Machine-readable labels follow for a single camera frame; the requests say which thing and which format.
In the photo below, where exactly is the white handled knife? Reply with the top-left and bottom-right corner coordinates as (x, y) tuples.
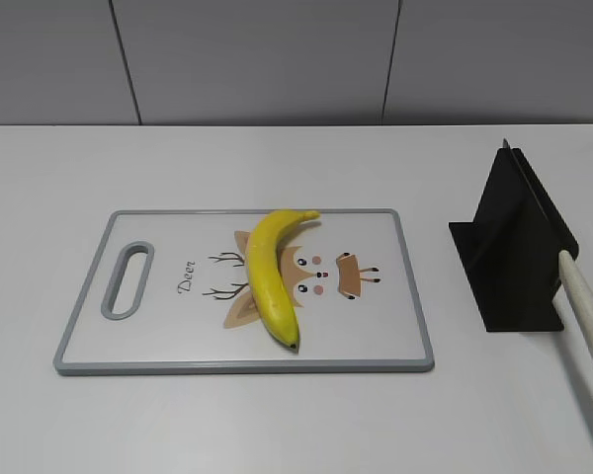
(501, 140), (593, 361)

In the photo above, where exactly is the yellow plastic banana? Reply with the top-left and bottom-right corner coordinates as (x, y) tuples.
(245, 209), (320, 353)

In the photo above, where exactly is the white deer cutting board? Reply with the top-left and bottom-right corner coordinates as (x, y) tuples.
(53, 208), (434, 375)

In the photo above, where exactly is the black knife stand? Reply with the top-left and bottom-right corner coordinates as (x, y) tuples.
(449, 143), (579, 333)

